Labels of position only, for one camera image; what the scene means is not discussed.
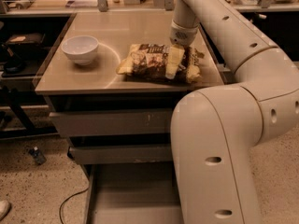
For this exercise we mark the small dark floor object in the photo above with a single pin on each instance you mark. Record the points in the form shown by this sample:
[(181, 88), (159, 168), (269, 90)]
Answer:
[(37, 155)]

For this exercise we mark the grey drawer cabinet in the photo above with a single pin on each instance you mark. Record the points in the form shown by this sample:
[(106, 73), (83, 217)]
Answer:
[(68, 87)]

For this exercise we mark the open bottom grey drawer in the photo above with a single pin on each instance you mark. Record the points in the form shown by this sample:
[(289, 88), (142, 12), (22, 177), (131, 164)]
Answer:
[(133, 193)]

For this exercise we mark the white ceramic bowl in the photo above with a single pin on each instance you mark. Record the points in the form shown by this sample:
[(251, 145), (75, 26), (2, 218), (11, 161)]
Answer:
[(81, 49)]

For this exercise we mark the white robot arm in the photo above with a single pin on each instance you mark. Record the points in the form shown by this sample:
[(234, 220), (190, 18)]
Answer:
[(213, 129)]

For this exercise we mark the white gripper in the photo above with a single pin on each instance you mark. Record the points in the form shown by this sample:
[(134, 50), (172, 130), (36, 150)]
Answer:
[(183, 35)]

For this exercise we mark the brown chip bag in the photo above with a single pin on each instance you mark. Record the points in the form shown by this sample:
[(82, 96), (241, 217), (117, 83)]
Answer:
[(148, 61)]

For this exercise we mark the middle grey drawer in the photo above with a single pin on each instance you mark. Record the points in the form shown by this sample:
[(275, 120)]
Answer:
[(121, 154)]

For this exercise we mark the top grey drawer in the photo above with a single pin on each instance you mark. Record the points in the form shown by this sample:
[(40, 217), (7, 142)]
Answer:
[(111, 122)]

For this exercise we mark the white shoe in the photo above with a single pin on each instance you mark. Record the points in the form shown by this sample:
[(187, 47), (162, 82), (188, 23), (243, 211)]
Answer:
[(4, 208)]

